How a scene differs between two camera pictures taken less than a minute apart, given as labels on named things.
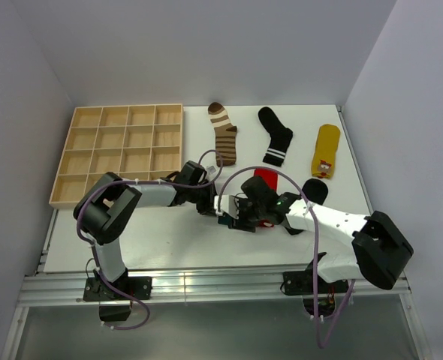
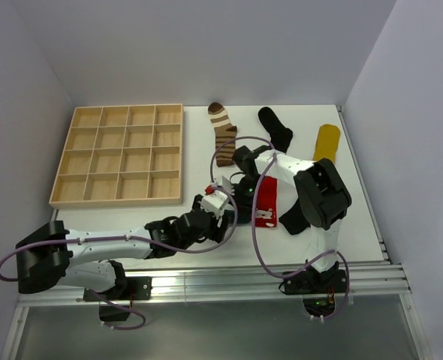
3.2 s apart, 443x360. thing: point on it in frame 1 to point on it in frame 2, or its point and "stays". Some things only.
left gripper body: (195, 193) to (213, 232)
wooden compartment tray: (134, 142) stays
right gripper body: (245, 204) to (248, 187)
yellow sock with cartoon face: (326, 144) stays
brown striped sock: (225, 133) stays
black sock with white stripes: (281, 138) stays
